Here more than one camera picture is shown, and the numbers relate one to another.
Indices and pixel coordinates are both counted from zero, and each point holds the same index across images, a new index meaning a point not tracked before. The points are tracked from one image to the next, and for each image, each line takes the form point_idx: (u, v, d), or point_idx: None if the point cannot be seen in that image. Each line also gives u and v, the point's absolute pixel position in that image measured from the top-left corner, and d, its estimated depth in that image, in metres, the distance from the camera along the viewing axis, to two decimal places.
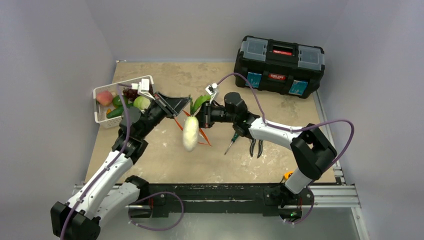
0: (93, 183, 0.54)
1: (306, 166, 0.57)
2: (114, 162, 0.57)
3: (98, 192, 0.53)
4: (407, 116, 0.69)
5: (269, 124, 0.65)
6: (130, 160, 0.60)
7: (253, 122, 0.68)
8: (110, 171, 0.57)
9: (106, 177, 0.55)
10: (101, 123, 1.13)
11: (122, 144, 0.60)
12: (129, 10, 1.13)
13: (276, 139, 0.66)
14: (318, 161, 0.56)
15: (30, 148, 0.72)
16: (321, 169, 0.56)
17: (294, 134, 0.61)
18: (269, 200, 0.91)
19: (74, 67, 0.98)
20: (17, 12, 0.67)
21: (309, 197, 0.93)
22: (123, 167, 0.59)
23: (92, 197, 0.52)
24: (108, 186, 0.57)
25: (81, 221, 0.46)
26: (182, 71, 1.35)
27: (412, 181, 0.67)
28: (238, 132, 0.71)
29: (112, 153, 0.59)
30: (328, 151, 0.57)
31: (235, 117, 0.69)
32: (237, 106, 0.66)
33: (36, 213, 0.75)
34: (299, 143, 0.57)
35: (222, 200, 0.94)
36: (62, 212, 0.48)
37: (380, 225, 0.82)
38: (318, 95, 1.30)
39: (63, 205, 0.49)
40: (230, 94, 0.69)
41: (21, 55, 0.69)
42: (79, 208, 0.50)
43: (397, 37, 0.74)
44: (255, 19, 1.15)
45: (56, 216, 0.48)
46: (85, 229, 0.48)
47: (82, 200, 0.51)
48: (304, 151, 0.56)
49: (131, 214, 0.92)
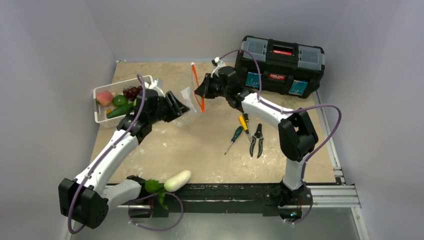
0: (100, 160, 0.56)
1: (288, 146, 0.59)
2: (120, 139, 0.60)
3: (105, 168, 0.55)
4: (407, 116, 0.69)
5: (262, 101, 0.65)
6: (135, 138, 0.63)
7: (246, 97, 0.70)
8: (116, 148, 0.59)
9: (112, 154, 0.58)
10: (101, 123, 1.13)
11: (128, 124, 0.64)
12: (129, 10, 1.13)
13: (267, 119, 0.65)
14: (300, 144, 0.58)
15: (30, 149, 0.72)
16: (301, 152, 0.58)
17: (283, 116, 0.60)
18: (269, 200, 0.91)
19: (74, 67, 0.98)
20: (17, 12, 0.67)
21: (309, 196, 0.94)
22: (129, 145, 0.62)
23: (101, 173, 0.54)
24: (114, 164, 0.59)
25: (91, 195, 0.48)
26: (182, 71, 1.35)
27: (413, 181, 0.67)
28: (231, 104, 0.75)
29: (118, 132, 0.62)
30: (311, 137, 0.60)
31: (228, 89, 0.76)
32: (229, 76, 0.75)
33: (36, 214, 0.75)
34: (287, 124, 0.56)
35: (222, 200, 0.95)
36: (70, 189, 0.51)
37: (380, 225, 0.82)
38: (318, 95, 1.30)
39: (71, 182, 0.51)
40: (226, 68, 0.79)
41: (21, 56, 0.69)
42: (88, 184, 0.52)
43: (398, 37, 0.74)
44: (255, 19, 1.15)
45: (65, 193, 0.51)
46: (94, 204, 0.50)
47: (90, 176, 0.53)
48: (290, 132, 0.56)
49: (131, 214, 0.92)
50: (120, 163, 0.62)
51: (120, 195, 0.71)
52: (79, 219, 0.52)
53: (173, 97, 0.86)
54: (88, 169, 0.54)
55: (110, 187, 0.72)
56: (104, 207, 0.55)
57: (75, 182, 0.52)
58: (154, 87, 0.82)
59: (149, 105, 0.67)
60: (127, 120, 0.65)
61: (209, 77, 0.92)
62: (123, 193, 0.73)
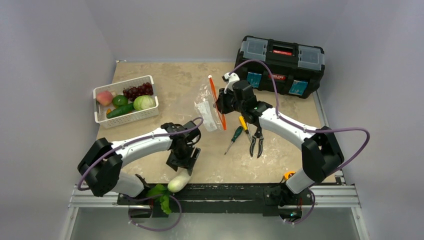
0: (136, 140, 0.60)
1: (312, 167, 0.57)
2: (160, 135, 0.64)
3: (137, 149, 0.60)
4: (407, 116, 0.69)
5: (282, 118, 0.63)
6: (169, 143, 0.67)
7: (265, 111, 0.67)
8: (153, 140, 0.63)
9: (148, 142, 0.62)
10: (101, 123, 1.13)
11: (169, 129, 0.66)
12: (129, 11, 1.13)
13: (286, 134, 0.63)
14: (325, 165, 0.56)
15: (29, 149, 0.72)
16: (325, 173, 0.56)
17: (307, 134, 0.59)
18: (269, 200, 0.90)
19: (74, 67, 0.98)
20: (18, 12, 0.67)
21: (309, 197, 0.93)
22: (162, 144, 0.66)
23: (132, 150, 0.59)
24: (144, 150, 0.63)
25: (114, 163, 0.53)
26: (182, 71, 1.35)
27: (413, 181, 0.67)
28: (247, 119, 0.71)
29: (160, 129, 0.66)
30: (337, 157, 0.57)
31: (244, 103, 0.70)
32: (244, 91, 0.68)
33: (37, 212, 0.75)
34: (311, 145, 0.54)
35: (222, 200, 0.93)
36: (101, 149, 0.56)
37: (380, 225, 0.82)
38: (318, 95, 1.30)
39: (105, 143, 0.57)
40: (240, 82, 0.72)
41: (21, 55, 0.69)
42: (118, 153, 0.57)
43: (397, 36, 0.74)
44: (255, 19, 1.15)
45: (95, 150, 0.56)
46: (110, 173, 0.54)
47: (123, 147, 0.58)
48: (314, 153, 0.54)
49: (131, 214, 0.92)
50: (147, 153, 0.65)
51: (123, 183, 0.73)
52: (86, 181, 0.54)
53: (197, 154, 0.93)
54: (125, 141, 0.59)
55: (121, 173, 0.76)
56: (112, 184, 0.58)
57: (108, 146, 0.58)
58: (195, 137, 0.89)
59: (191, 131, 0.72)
60: (171, 125, 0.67)
61: (222, 94, 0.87)
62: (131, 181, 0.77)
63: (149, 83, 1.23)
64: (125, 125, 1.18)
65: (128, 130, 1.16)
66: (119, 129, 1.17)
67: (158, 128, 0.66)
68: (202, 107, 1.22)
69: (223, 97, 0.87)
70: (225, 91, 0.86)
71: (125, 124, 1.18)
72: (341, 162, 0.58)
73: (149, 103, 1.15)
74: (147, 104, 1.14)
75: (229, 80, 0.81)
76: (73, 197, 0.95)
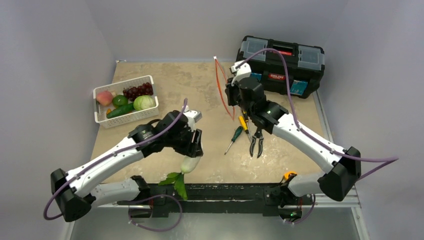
0: (94, 163, 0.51)
1: (334, 190, 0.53)
2: (123, 149, 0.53)
3: (97, 174, 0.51)
4: (407, 116, 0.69)
5: (303, 131, 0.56)
6: (141, 153, 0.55)
7: (281, 118, 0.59)
8: (117, 157, 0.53)
9: (110, 162, 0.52)
10: (101, 123, 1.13)
11: (141, 135, 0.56)
12: (129, 11, 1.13)
13: (308, 151, 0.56)
14: (347, 189, 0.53)
15: (29, 149, 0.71)
16: (344, 193, 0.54)
17: (333, 156, 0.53)
18: (269, 200, 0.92)
19: (74, 67, 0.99)
20: (18, 12, 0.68)
21: (310, 197, 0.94)
22: (132, 158, 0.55)
23: (89, 178, 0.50)
24: (111, 170, 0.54)
25: (69, 198, 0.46)
26: (182, 71, 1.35)
27: (413, 181, 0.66)
28: (257, 123, 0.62)
29: (127, 139, 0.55)
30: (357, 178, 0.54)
31: (254, 105, 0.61)
32: (254, 91, 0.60)
33: (37, 212, 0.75)
34: (339, 171, 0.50)
35: (222, 200, 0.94)
36: (58, 181, 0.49)
37: (380, 224, 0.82)
38: (319, 95, 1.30)
39: (61, 175, 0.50)
40: (249, 81, 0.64)
41: (21, 56, 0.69)
42: (73, 184, 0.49)
43: (397, 37, 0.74)
44: (255, 19, 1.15)
45: (53, 183, 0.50)
46: (73, 206, 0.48)
47: (79, 177, 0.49)
48: (342, 178, 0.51)
49: (131, 214, 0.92)
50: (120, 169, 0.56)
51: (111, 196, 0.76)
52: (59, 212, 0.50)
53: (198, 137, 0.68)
54: (81, 168, 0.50)
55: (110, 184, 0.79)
56: (87, 209, 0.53)
57: (65, 176, 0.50)
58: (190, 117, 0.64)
59: (174, 128, 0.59)
60: (141, 130, 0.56)
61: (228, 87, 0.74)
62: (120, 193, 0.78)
63: (149, 83, 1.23)
64: (125, 125, 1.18)
65: (128, 130, 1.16)
66: (119, 129, 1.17)
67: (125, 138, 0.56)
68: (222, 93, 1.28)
69: (229, 92, 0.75)
70: (232, 83, 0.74)
71: (125, 124, 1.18)
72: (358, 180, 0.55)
73: (149, 103, 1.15)
74: (147, 104, 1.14)
75: (237, 73, 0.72)
76: None
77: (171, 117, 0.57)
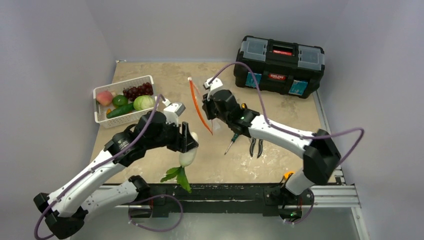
0: (72, 184, 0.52)
1: (315, 174, 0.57)
2: (98, 166, 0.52)
3: (76, 194, 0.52)
4: (407, 116, 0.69)
5: (273, 126, 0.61)
6: (120, 165, 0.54)
7: (253, 121, 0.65)
8: (94, 174, 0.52)
9: (88, 180, 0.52)
10: (101, 123, 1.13)
11: (117, 145, 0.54)
12: (129, 11, 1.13)
13: (283, 143, 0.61)
14: (327, 169, 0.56)
15: (29, 149, 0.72)
16: (327, 176, 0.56)
17: (304, 141, 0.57)
18: (269, 200, 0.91)
19: (74, 67, 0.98)
20: (18, 12, 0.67)
21: (309, 197, 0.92)
22: (112, 171, 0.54)
23: (69, 200, 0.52)
24: (93, 186, 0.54)
25: (52, 223, 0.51)
26: (182, 71, 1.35)
27: (412, 181, 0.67)
28: (235, 130, 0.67)
29: (103, 153, 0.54)
30: (336, 158, 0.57)
31: (229, 115, 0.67)
32: (226, 102, 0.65)
33: (36, 213, 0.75)
34: (313, 154, 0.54)
35: (222, 200, 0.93)
36: (41, 205, 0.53)
37: (380, 224, 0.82)
38: (318, 95, 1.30)
39: (43, 199, 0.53)
40: (221, 93, 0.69)
41: (21, 56, 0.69)
42: (56, 207, 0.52)
43: (398, 37, 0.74)
44: (255, 19, 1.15)
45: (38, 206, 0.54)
46: (58, 227, 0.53)
47: (60, 199, 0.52)
48: (317, 160, 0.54)
49: (131, 214, 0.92)
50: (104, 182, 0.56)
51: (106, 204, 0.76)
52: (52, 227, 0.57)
53: (186, 130, 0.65)
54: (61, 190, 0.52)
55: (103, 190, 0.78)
56: (76, 223, 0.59)
57: (47, 200, 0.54)
58: (172, 112, 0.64)
59: (151, 131, 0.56)
60: (117, 140, 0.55)
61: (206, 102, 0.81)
62: (115, 199, 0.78)
63: (149, 83, 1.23)
64: (125, 125, 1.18)
65: None
66: (119, 129, 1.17)
67: (102, 151, 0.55)
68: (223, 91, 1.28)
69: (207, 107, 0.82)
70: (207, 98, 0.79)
71: (125, 124, 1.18)
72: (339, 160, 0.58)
73: (149, 103, 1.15)
74: (147, 104, 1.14)
75: (211, 88, 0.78)
76: None
77: (143, 119, 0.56)
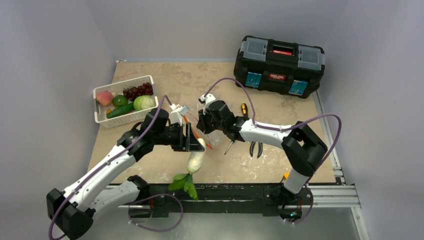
0: (90, 176, 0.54)
1: (299, 165, 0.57)
2: (115, 157, 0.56)
3: (94, 185, 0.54)
4: (407, 116, 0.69)
5: (259, 125, 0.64)
6: (133, 157, 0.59)
7: (243, 124, 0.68)
8: (111, 166, 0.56)
9: (105, 172, 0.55)
10: (101, 123, 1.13)
11: (129, 140, 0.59)
12: (129, 11, 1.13)
13: (267, 140, 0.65)
14: (309, 158, 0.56)
15: (29, 148, 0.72)
16: (312, 166, 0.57)
17: (284, 134, 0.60)
18: (269, 200, 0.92)
19: (74, 67, 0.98)
20: (17, 11, 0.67)
21: (309, 197, 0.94)
22: (125, 164, 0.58)
23: (88, 191, 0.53)
24: (107, 179, 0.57)
25: (72, 213, 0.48)
26: (182, 71, 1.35)
27: (413, 181, 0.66)
28: (230, 136, 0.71)
29: (116, 147, 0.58)
30: (319, 147, 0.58)
31: (223, 123, 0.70)
32: (220, 111, 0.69)
33: (36, 212, 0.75)
34: (291, 143, 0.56)
35: (222, 200, 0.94)
36: (56, 200, 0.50)
37: (380, 224, 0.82)
38: (318, 95, 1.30)
39: (58, 193, 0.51)
40: (215, 102, 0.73)
41: (21, 56, 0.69)
42: (73, 200, 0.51)
43: (397, 36, 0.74)
44: (255, 19, 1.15)
45: (51, 203, 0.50)
46: (75, 221, 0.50)
47: (77, 192, 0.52)
48: (296, 149, 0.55)
49: (131, 214, 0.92)
50: (116, 176, 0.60)
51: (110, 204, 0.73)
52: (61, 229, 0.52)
53: (189, 130, 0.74)
54: (78, 183, 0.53)
55: (105, 191, 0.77)
56: (89, 223, 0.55)
57: (62, 194, 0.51)
58: (177, 112, 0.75)
59: (156, 125, 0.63)
60: (129, 135, 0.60)
61: (202, 115, 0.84)
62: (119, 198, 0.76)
63: (149, 83, 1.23)
64: (125, 125, 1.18)
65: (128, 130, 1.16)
66: (119, 129, 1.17)
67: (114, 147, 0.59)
68: (223, 91, 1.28)
69: (203, 119, 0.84)
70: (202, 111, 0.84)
71: (125, 124, 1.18)
72: (325, 150, 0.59)
73: (149, 103, 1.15)
74: (147, 104, 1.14)
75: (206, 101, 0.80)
76: None
77: (150, 116, 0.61)
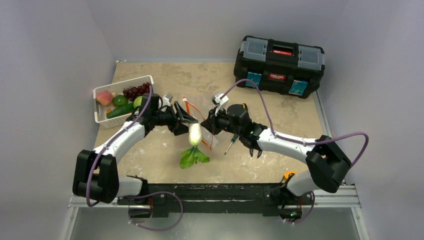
0: (114, 137, 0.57)
1: (322, 180, 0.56)
2: (132, 124, 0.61)
3: (121, 144, 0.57)
4: (407, 116, 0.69)
5: (279, 136, 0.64)
6: (143, 128, 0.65)
7: (261, 133, 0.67)
8: (129, 132, 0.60)
9: (126, 135, 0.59)
10: (101, 123, 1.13)
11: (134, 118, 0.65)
12: (129, 11, 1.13)
13: (286, 151, 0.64)
14: (334, 174, 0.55)
15: (29, 149, 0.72)
16: (336, 182, 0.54)
17: (307, 147, 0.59)
18: (269, 200, 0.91)
19: (74, 67, 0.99)
20: (17, 12, 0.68)
21: (309, 197, 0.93)
22: (138, 133, 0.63)
23: (117, 147, 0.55)
24: (125, 146, 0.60)
25: (110, 161, 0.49)
26: (182, 71, 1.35)
27: (413, 182, 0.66)
28: (246, 144, 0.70)
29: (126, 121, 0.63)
30: (343, 163, 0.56)
31: (241, 129, 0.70)
32: (240, 118, 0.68)
33: (36, 212, 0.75)
34: (315, 158, 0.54)
35: (222, 200, 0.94)
36: (88, 160, 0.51)
37: (380, 224, 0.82)
38: (319, 95, 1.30)
39: (88, 153, 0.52)
40: (233, 107, 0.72)
41: (21, 56, 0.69)
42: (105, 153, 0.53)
43: (397, 37, 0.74)
44: (255, 19, 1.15)
45: (82, 164, 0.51)
46: (111, 174, 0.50)
47: (108, 148, 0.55)
48: (320, 165, 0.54)
49: (131, 214, 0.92)
50: (127, 148, 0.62)
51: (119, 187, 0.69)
52: (91, 195, 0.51)
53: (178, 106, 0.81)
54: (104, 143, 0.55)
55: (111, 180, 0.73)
56: (115, 186, 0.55)
57: (92, 154, 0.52)
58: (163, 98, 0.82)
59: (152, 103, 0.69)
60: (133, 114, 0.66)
61: (214, 116, 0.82)
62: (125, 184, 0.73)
63: (149, 83, 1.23)
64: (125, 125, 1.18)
65: None
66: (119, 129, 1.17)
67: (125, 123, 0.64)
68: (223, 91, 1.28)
69: (214, 121, 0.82)
70: (216, 112, 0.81)
71: None
72: (349, 166, 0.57)
73: None
74: None
75: (220, 103, 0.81)
76: (72, 197, 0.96)
77: (145, 96, 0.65)
